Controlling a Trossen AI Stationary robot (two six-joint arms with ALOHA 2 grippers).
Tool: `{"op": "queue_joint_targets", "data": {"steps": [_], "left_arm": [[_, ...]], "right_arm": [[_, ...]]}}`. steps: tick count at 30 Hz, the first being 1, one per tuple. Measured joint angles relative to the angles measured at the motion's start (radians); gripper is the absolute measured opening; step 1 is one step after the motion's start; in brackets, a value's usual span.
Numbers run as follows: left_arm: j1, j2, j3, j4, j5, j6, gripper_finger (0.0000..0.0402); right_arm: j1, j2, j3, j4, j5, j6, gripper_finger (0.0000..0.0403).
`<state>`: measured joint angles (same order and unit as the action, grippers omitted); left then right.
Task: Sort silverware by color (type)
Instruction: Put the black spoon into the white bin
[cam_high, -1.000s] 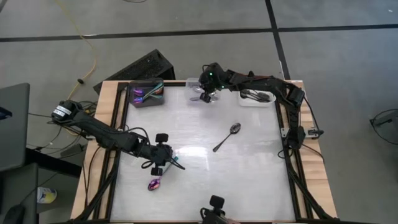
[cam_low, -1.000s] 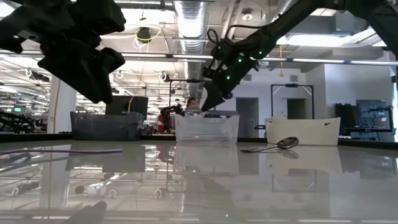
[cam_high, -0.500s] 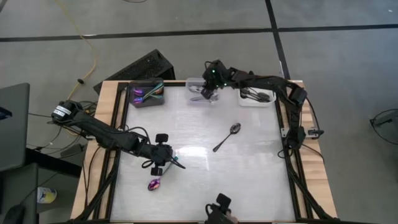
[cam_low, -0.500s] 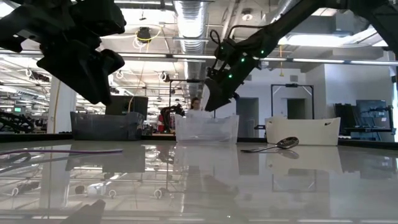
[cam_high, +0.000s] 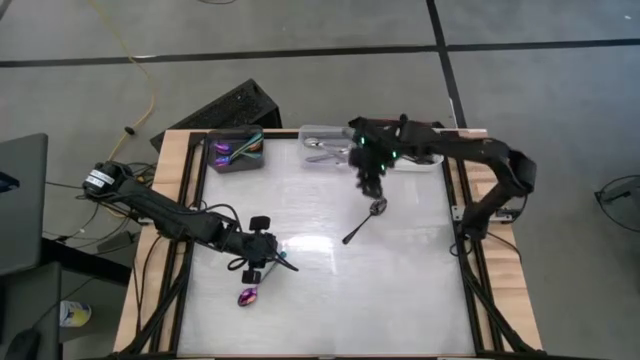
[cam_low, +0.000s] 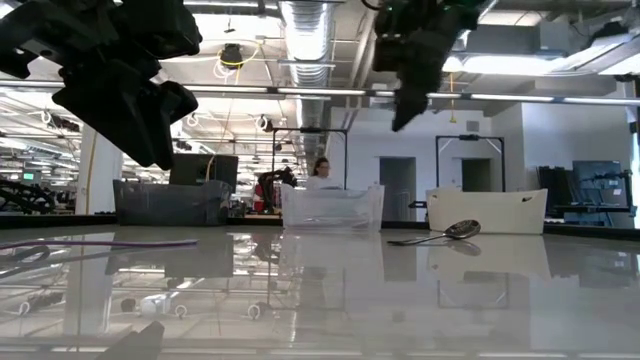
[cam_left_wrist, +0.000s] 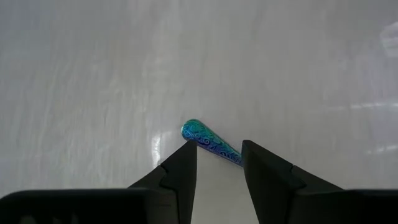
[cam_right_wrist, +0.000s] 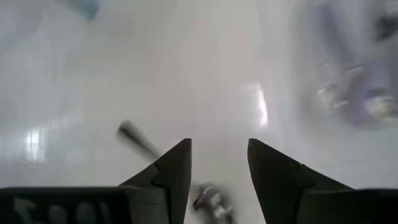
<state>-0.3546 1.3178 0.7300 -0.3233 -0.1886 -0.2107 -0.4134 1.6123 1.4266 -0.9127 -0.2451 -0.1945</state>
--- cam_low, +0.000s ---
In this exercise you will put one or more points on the clear plastic bin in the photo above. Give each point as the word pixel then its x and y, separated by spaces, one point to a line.
pixel 330 210

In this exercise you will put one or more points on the black plastic bin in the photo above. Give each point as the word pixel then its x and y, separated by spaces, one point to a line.
pixel 170 205

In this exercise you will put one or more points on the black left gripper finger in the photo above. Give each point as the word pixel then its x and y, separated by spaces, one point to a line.
pixel 182 102
pixel 125 115

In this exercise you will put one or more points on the long ceiling light strip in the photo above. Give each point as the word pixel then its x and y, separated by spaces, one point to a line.
pixel 320 91

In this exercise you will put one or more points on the black metal spoon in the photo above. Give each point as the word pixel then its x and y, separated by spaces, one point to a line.
pixel 462 229

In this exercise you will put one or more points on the white plastic bin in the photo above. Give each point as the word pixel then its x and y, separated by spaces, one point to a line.
pixel 490 212

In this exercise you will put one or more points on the silver ventilation duct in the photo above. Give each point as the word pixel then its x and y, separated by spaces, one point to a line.
pixel 307 40

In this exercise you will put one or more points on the background black robot arm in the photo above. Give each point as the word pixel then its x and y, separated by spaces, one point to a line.
pixel 275 180
pixel 25 197

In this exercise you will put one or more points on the green exit sign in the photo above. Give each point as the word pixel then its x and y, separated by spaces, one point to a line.
pixel 29 176

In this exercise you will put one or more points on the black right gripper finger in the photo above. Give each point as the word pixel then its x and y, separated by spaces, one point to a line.
pixel 412 95

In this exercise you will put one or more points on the person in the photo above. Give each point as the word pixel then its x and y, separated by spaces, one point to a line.
pixel 320 170

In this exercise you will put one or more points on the black metal stand frame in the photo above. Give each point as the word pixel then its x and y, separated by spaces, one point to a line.
pixel 470 137

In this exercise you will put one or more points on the black round hanging device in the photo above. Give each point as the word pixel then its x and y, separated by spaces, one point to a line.
pixel 231 55

